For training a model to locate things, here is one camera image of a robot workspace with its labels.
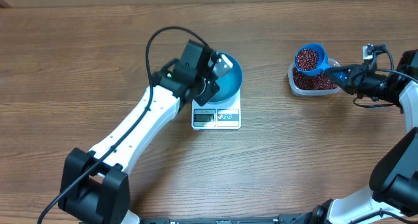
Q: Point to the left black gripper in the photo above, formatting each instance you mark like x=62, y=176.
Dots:
x=211, y=90

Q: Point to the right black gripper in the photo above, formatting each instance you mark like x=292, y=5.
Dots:
x=353, y=81

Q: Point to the teal round bowl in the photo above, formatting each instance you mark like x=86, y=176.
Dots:
x=230, y=84

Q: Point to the blue plastic measuring scoop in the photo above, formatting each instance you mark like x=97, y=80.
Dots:
x=311, y=60

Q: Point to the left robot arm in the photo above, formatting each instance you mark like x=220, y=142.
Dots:
x=95, y=184

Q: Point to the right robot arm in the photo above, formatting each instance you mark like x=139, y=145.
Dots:
x=392, y=187

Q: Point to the white digital kitchen scale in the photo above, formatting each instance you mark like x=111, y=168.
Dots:
x=224, y=115

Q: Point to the clear plastic food container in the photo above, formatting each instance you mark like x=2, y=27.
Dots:
x=309, y=87

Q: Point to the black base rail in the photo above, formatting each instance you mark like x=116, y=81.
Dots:
x=282, y=218

